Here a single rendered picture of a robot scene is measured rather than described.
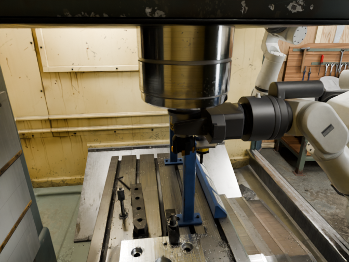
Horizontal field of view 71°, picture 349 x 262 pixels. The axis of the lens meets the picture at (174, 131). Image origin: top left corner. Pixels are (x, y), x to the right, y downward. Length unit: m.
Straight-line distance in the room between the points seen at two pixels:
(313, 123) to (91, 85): 1.23
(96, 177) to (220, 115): 1.17
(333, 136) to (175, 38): 0.34
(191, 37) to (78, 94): 1.22
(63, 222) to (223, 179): 0.93
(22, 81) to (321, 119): 1.44
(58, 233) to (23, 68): 0.89
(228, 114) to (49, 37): 1.22
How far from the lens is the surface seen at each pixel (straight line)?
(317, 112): 0.50
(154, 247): 0.76
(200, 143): 0.80
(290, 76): 3.44
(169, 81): 0.36
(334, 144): 0.53
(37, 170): 1.79
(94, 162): 1.57
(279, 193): 1.50
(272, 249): 1.13
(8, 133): 0.76
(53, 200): 1.75
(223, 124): 0.42
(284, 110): 0.48
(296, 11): 0.36
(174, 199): 1.07
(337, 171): 0.60
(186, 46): 0.35
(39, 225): 1.06
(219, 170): 1.53
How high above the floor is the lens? 1.56
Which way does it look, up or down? 22 degrees down
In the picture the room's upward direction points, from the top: straight up
